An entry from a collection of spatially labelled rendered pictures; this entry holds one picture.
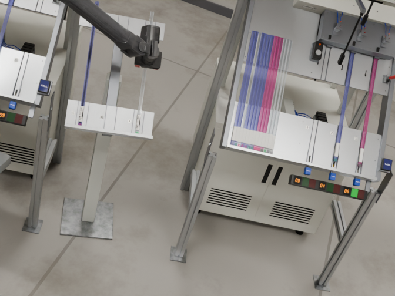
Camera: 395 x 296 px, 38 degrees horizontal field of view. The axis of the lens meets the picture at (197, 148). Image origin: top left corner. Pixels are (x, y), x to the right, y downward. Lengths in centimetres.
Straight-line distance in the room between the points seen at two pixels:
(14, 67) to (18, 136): 56
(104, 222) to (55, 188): 34
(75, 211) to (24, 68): 85
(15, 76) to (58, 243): 83
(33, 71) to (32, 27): 73
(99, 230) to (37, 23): 113
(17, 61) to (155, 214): 110
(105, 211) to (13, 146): 55
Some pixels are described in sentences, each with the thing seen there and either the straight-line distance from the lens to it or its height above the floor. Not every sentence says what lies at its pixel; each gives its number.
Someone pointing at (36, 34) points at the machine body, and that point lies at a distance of 308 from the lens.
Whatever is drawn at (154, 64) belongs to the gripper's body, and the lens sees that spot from 226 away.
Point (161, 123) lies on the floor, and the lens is 368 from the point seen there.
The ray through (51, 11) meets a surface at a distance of 251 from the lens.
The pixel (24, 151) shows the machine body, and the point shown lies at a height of 20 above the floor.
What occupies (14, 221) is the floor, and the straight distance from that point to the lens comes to 289.
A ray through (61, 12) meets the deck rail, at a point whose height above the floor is 99.
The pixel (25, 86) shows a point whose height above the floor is 76.
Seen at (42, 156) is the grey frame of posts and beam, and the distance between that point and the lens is 255.
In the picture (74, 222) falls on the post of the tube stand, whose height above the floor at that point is 1.
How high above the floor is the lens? 208
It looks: 36 degrees down
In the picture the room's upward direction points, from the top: 17 degrees clockwise
